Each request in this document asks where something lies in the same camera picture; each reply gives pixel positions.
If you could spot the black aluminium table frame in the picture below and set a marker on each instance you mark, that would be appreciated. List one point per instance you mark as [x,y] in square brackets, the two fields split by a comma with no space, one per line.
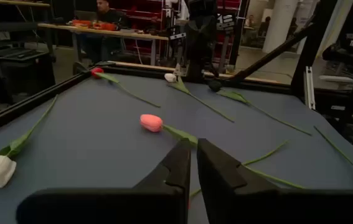
[23,105]

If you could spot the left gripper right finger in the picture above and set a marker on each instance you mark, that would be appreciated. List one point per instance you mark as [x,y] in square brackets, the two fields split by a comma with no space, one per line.
[226,193]

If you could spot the white building pillar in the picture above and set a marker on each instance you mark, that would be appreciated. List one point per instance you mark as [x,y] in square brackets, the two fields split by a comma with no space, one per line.
[280,28]

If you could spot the person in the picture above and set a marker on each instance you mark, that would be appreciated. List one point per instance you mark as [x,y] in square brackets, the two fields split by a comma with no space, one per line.
[251,21]
[265,26]
[107,15]

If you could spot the red storage shelving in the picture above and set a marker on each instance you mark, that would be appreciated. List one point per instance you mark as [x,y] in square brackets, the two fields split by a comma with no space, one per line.
[139,15]

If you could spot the orange plastic part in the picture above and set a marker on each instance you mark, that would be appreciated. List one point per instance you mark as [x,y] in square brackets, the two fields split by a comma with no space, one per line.
[81,23]
[106,26]

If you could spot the pink artificial tulip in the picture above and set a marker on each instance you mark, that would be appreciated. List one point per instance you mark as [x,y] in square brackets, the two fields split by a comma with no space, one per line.
[151,123]

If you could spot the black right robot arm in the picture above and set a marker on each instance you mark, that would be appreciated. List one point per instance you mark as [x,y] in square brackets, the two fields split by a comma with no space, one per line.
[199,46]

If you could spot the wooden workbench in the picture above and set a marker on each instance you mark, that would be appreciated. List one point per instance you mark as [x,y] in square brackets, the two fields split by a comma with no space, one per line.
[117,32]

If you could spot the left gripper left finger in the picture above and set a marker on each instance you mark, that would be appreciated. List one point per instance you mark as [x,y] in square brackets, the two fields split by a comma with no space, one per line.
[163,199]

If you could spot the black equipment cart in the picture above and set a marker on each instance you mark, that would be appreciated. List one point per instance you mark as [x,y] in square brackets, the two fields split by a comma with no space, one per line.
[26,71]

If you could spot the silver frame bracket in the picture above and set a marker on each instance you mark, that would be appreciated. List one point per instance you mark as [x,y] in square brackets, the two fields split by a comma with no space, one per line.
[309,90]

